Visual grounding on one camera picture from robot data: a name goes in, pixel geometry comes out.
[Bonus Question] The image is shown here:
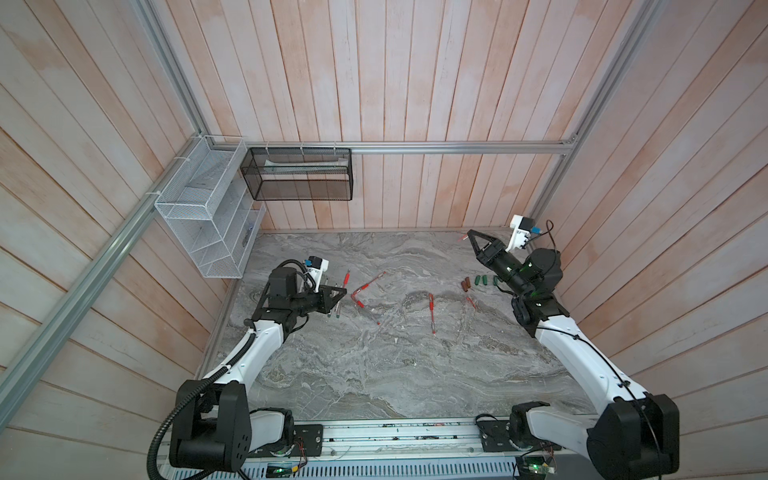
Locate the green circuit board right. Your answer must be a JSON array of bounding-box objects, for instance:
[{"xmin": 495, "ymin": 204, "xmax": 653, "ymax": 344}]
[{"xmin": 516, "ymin": 456, "xmax": 552, "ymax": 480}]

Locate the black mesh basket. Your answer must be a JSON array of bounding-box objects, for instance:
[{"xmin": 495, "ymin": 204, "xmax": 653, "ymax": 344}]
[{"xmin": 240, "ymin": 147, "xmax": 354, "ymax": 202}]

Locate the red gel pen top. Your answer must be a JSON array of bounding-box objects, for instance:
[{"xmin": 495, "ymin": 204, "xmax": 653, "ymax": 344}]
[{"xmin": 352, "ymin": 271, "xmax": 387, "ymax": 296}]

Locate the white wire mesh shelf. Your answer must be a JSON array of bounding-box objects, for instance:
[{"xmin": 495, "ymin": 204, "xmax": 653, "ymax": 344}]
[{"xmin": 155, "ymin": 135, "xmax": 266, "ymax": 279}]

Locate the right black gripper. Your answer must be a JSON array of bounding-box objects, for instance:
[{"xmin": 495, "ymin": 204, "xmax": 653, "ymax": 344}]
[{"xmin": 469, "ymin": 231, "xmax": 529, "ymax": 301}]

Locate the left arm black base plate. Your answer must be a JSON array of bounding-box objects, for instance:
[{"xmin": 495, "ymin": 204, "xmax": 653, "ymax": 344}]
[{"xmin": 282, "ymin": 423, "xmax": 324, "ymax": 458}]

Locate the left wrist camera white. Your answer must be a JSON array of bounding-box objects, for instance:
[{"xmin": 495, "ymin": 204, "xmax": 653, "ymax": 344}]
[{"xmin": 305, "ymin": 256, "xmax": 329, "ymax": 292}]

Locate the black corrugated cable left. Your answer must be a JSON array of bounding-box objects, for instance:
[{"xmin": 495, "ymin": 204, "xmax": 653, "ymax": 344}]
[{"xmin": 146, "ymin": 347, "xmax": 256, "ymax": 480}]

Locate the aluminium frame rail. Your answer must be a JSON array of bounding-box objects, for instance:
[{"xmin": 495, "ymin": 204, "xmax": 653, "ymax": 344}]
[
  {"xmin": 1, "ymin": 133, "xmax": 204, "ymax": 429},
  {"xmin": 244, "ymin": 140, "xmax": 576, "ymax": 155}
]

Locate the aluminium mounting rail front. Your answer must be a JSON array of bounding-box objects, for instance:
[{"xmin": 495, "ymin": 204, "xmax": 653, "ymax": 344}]
[{"xmin": 149, "ymin": 413, "xmax": 577, "ymax": 466}]

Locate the aluminium frame rail back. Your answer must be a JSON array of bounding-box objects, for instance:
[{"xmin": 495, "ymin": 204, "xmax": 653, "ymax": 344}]
[{"xmin": 244, "ymin": 140, "xmax": 576, "ymax": 155}]

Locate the red gel pen cluster one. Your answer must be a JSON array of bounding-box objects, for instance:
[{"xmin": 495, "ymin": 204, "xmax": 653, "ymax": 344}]
[{"xmin": 428, "ymin": 293, "xmax": 437, "ymax": 335}]

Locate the aluminium frame rail left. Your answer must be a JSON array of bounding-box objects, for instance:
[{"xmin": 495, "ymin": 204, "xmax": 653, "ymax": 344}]
[{"xmin": 1, "ymin": 133, "xmax": 204, "ymax": 429}]

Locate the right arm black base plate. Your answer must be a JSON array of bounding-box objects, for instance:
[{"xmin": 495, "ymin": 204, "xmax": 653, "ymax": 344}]
[{"xmin": 475, "ymin": 417, "xmax": 517, "ymax": 453}]

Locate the green circuit board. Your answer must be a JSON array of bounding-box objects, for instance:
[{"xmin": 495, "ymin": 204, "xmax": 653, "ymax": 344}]
[
  {"xmin": 516, "ymin": 456, "xmax": 552, "ymax": 480},
  {"xmin": 265, "ymin": 465, "xmax": 299, "ymax": 478}
]

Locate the green circuit board left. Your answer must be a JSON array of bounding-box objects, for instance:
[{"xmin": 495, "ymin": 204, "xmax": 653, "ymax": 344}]
[{"xmin": 265, "ymin": 465, "xmax": 299, "ymax": 478}]

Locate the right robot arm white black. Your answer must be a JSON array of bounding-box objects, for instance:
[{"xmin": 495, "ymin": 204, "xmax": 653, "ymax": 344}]
[{"xmin": 467, "ymin": 230, "xmax": 680, "ymax": 479}]

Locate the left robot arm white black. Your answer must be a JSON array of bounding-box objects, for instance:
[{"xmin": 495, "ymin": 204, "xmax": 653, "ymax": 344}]
[{"xmin": 147, "ymin": 256, "xmax": 347, "ymax": 479}]

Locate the red gel pen short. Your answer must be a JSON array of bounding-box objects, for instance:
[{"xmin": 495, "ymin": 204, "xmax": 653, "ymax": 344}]
[{"xmin": 351, "ymin": 293, "xmax": 381, "ymax": 326}]

